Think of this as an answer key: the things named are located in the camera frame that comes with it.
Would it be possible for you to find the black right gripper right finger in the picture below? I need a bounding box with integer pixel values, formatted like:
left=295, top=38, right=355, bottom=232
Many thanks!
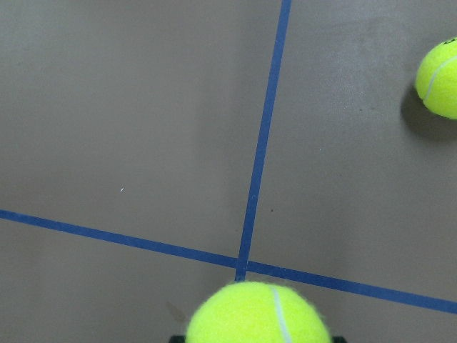
left=332, top=336, right=346, bottom=343

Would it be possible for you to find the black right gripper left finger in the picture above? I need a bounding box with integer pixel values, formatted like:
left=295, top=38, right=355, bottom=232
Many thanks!
left=169, top=335, right=186, bottom=343

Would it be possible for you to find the yellow tennis ball with logo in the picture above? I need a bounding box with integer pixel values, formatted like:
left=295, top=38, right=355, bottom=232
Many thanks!
left=414, top=37, right=456, bottom=120

